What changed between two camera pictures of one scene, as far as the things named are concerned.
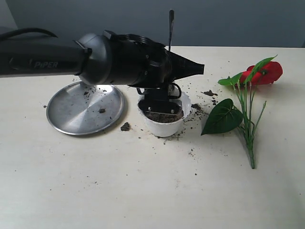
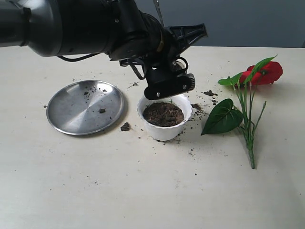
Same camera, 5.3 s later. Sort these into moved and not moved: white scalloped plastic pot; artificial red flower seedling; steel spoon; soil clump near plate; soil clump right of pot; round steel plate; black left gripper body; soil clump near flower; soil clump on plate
Moved: white scalloped plastic pot; steel spoon; black left gripper body
Not moved: soil clump right of pot; artificial red flower seedling; soil clump on plate; round steel plate; soil clump near flower; soil clump near plate
